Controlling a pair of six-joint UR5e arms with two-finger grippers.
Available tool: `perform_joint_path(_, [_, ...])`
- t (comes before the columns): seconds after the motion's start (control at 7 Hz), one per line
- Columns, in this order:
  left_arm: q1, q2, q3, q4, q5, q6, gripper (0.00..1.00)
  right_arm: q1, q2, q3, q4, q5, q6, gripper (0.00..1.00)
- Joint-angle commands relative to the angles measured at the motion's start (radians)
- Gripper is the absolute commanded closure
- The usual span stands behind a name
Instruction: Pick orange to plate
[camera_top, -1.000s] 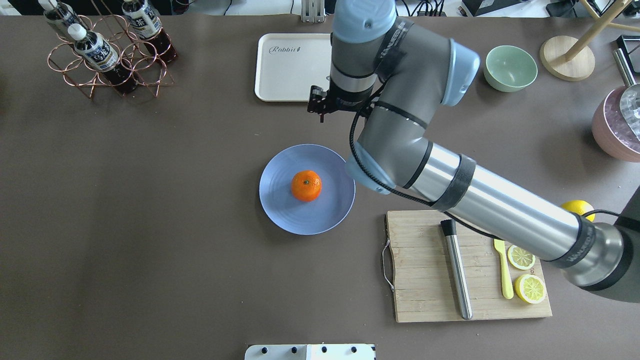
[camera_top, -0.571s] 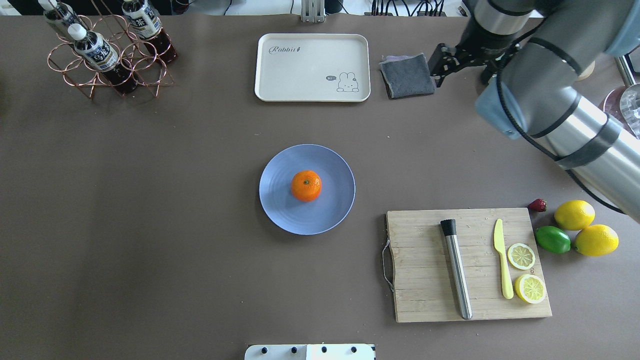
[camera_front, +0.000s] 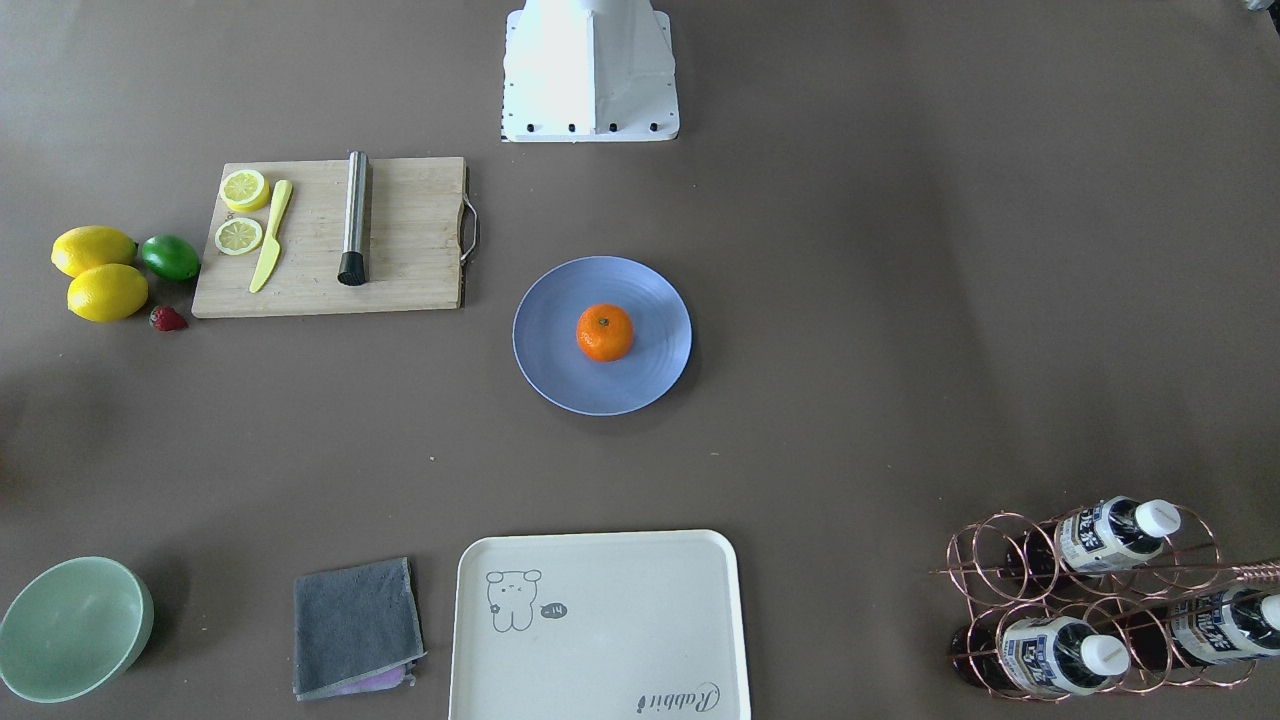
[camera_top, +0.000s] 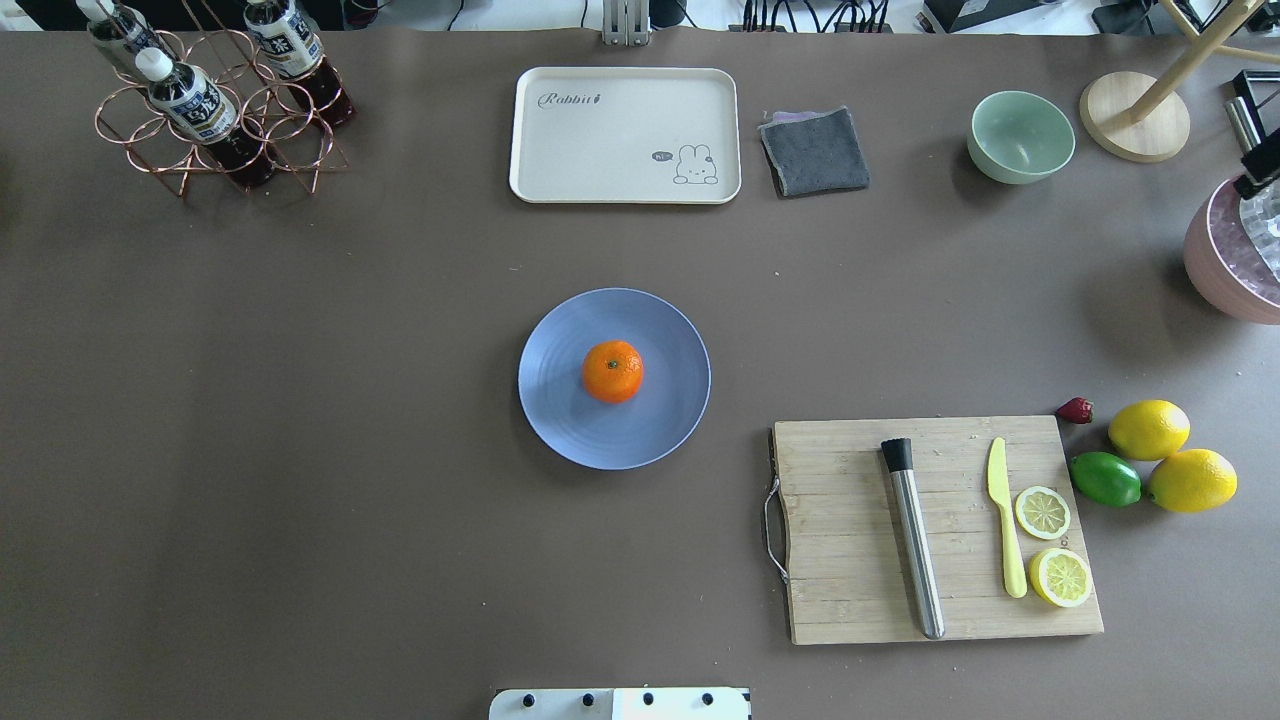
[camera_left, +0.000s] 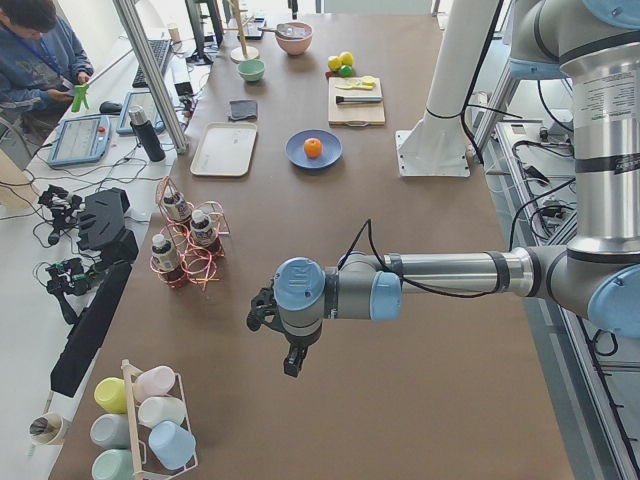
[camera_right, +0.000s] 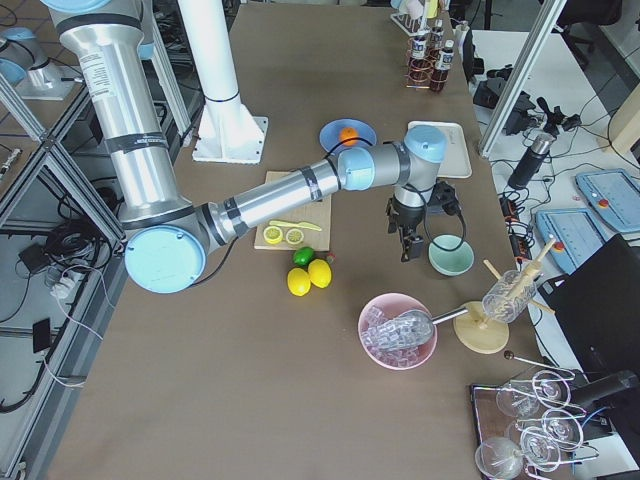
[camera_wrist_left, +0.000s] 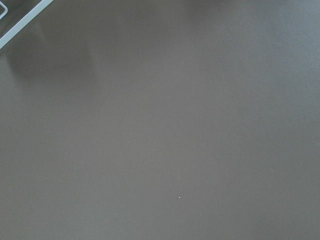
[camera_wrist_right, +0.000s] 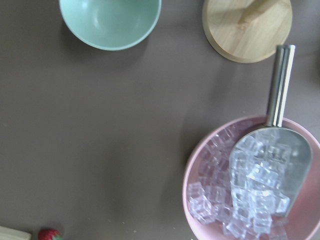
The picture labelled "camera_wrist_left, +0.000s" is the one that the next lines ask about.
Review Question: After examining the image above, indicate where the cream rabbit tray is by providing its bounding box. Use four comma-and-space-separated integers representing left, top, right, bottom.
0, 0, 53, 49

